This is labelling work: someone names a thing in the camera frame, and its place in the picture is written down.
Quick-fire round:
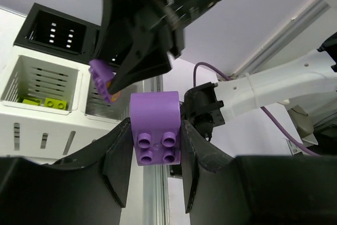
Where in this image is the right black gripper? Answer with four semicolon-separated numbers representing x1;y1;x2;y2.
109;0;221;94

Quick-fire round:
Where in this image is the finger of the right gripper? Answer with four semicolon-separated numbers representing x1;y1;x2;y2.
98;0;132;64

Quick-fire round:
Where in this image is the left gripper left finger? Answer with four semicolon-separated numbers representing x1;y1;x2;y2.
1;119;133;224

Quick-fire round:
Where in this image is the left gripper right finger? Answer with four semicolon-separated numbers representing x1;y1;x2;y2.
180;121;336;224

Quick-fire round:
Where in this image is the purple butterfly lego block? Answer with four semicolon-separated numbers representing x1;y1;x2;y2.
89;59;121;103

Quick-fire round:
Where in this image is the plain purple lego block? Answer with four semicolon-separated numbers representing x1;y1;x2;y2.
130;91;181;166

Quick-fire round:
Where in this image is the long green lego brick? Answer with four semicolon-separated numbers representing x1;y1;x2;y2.
17;96;42;106

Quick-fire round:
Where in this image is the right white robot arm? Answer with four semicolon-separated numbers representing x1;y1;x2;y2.
95;0;336;121

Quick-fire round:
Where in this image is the black slotted container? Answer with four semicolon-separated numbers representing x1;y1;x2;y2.
14;3;101;65

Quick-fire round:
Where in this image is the white slotted container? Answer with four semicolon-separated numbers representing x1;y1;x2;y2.
1;9;144;159

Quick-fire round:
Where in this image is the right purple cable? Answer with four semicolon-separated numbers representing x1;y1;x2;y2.
193;62;321;156

